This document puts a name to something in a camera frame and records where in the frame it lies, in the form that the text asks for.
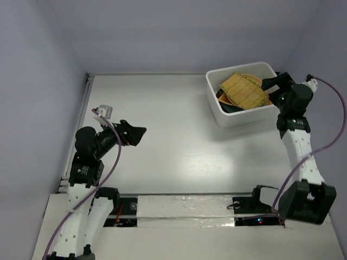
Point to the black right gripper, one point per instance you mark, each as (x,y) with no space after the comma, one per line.
(285,82)

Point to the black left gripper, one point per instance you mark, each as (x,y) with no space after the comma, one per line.
(133,134)

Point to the yellow green bamboo-pattern plate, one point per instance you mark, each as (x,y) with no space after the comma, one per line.
(245,93)

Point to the orange leaf-shaped plate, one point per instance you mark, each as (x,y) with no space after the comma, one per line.
(223,98)

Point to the yellow round plate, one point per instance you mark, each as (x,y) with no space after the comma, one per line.
(253,78)

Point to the dark blue leaf dish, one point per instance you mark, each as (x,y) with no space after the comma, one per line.
(229,108)

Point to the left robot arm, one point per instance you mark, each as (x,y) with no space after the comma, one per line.
(89,201)

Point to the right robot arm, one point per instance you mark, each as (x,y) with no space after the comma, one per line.
(304,196)

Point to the white plastic bin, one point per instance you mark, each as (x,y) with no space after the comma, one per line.
(215,77)

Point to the white front panel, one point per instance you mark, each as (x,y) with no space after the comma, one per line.
(197,227)

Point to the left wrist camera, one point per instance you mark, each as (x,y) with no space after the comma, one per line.
(102,113)

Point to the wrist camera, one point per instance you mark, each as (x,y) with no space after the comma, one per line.
(311,82)
(102,113)

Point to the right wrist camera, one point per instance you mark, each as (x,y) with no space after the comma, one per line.
(311,82)

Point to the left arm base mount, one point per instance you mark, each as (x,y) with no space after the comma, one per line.
(125,216)

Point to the aluminium side rail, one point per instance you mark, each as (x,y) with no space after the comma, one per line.
(63,183)

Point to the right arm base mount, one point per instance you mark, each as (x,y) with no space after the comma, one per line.
(250,211)

